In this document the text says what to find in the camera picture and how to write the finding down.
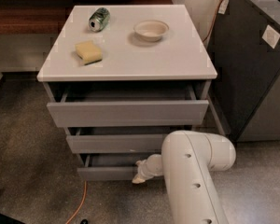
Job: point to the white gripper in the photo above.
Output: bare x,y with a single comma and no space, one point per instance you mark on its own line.
146,170

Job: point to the grey bottom drawer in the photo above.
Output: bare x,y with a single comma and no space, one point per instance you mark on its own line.
110,167

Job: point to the grey drawer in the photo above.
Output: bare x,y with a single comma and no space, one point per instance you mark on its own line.
110,167
120,140
123,105

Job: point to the yellow sponge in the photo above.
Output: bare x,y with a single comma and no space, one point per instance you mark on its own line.
88,52

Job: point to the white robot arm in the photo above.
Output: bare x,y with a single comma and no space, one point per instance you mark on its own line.
187,158

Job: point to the grey middle drawer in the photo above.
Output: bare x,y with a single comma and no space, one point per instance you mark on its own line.
120,140

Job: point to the grey top drawer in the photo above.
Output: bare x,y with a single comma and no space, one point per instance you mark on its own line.
123,105

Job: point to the grey drawer cabinet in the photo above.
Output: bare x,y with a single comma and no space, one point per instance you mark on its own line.
178,58

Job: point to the white paper bowl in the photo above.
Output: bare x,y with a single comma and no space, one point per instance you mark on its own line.
151,31

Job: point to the green soda can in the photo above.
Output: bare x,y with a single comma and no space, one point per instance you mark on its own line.
99,19

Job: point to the dark grey counter cabinet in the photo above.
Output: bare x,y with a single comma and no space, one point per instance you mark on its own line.
247,87

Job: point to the white paper label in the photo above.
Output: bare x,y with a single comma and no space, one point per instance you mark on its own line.
271,36

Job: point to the brown wooden bench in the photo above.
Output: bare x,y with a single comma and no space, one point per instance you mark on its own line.
19,17

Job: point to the white cable tag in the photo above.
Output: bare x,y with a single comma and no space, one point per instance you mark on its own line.
223,6

